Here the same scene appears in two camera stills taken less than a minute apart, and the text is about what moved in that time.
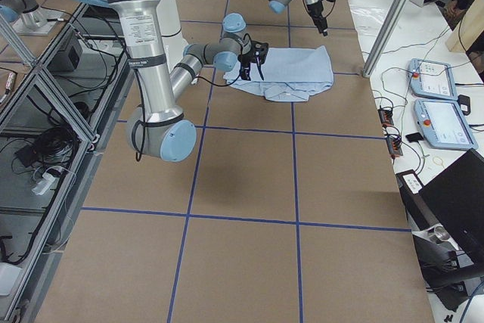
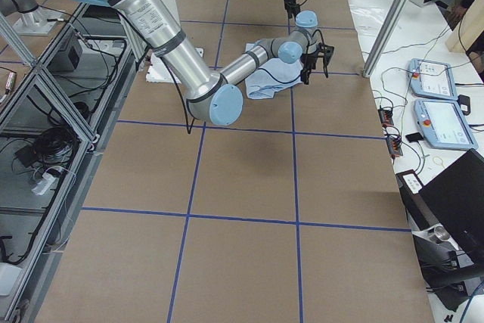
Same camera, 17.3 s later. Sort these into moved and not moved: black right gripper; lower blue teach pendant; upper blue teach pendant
Moved: black right gripper
Not moved: upper blue teach pendant; lower blue teach pendant
